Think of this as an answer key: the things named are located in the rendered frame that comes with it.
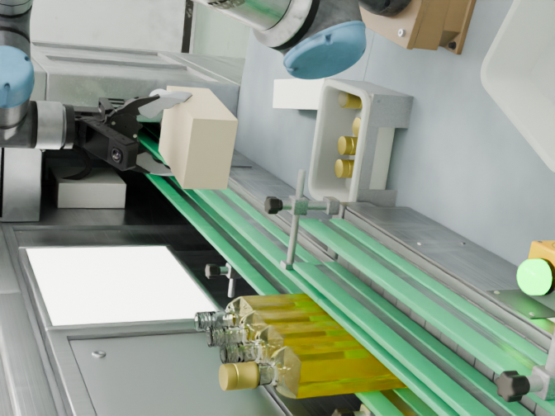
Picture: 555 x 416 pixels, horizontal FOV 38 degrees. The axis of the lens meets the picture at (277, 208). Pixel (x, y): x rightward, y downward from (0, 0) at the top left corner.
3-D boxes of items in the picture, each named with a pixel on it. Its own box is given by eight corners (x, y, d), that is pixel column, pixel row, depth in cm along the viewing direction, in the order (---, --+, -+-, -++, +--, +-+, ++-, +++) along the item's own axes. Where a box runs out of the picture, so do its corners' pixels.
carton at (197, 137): (208, 88, 142) (167, 85, 139) (238, 120, 129) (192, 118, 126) (198, 152, 147) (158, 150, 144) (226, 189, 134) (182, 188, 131)
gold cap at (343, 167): (356, 157, 152) (335, 156, 150) (365, 162, 149) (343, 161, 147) (353, 175, 153) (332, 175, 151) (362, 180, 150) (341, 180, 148)
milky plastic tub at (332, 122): (345, 194, 159) (305, 193, 156) (362, 79, 153) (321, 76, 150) (391, 221, 144) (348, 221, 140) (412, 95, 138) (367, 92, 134)
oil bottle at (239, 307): (341, 321, 134) (219, 328, 126) (346, 290, 133) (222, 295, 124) (357, 336, 129) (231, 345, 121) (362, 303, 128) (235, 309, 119)
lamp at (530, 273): (528, 286, 102) (508, 287, 100) (535, 252, 100) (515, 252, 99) (552, 300, 98) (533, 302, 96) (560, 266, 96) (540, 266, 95)
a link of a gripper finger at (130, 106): (154, 85, 131) (105, 111, 130) (155, 88, 130) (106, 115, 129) (166, 110, 133) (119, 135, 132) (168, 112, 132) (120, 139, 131)
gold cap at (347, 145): (358, 134, 151) (338, 134, 150) (368, 138, 148) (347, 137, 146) (356, 153, 152) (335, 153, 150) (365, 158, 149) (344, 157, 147)
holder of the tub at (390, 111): (343, 219, 161) (308, 219, 157) (365, 81, 153) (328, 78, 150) (388, 249, 146) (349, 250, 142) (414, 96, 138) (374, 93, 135)
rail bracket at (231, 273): (263, 290, 165) (201, 293, 160) (268, 259, 163) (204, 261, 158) (271, 299, 162) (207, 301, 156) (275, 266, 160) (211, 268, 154)
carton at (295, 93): (299, 81, 180) (274, 79, 177) (352, 79, 158) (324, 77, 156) (297, 109, 180) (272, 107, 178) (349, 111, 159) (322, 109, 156)
